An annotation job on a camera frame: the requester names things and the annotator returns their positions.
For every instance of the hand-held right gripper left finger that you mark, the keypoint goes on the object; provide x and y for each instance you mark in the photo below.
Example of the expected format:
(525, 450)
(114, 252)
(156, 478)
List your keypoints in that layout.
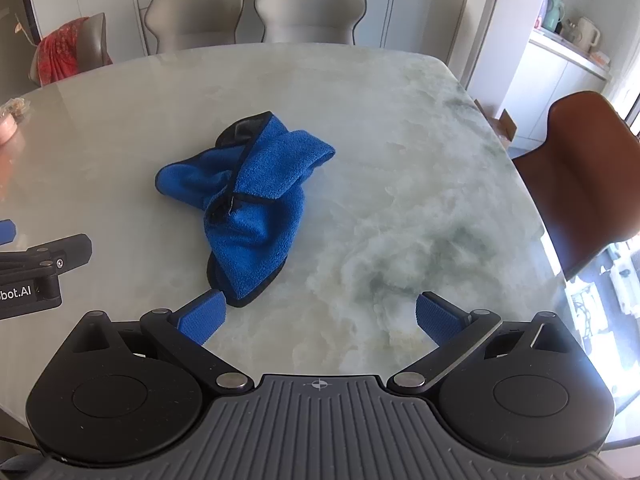
(202, 312)

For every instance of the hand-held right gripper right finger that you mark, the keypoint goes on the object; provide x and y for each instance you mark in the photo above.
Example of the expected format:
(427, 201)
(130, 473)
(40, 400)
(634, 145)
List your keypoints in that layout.
(440, 315)

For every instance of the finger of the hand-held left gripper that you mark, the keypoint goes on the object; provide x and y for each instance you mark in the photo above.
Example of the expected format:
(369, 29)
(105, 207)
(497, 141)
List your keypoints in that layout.
(7, 232)
(70, 250)

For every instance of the blue towel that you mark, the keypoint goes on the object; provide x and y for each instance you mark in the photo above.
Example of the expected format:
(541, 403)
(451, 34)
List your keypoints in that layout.
(250, 200)

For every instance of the pink round container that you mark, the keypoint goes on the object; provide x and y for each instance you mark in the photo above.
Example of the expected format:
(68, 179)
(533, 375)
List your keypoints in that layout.
(7, 130)

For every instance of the clear snack bag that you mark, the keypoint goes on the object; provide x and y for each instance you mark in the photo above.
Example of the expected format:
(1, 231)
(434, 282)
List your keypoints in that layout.
(15, 106)

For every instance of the red patterned cloth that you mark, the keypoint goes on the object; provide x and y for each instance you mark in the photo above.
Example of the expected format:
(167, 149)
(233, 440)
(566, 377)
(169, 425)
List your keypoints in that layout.
(60, 55)

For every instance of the cardboard box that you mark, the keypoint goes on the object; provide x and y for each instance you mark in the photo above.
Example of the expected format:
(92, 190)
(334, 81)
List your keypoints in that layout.
(502, 127)

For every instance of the brown leather chair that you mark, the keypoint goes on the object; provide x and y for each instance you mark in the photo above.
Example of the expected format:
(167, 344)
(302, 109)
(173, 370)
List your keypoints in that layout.
(585, 170)

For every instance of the grey chair with red cloth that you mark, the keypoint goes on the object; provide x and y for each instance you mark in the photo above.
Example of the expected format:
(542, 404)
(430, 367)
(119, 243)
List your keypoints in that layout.
(97, 40)

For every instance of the white counter cabinet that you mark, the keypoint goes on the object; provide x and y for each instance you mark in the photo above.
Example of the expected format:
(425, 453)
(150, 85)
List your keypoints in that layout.
(550, 85)

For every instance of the beige dining chair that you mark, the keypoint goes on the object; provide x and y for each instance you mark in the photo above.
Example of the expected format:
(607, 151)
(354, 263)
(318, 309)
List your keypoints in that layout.
(195, 15)
(310, 7)

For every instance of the white electric kettle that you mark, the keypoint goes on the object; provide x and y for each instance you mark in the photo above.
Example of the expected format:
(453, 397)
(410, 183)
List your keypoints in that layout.
(584, 35)

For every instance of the teal thermos jug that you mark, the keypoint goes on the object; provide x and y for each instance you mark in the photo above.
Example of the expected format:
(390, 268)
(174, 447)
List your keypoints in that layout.
(552, 12)

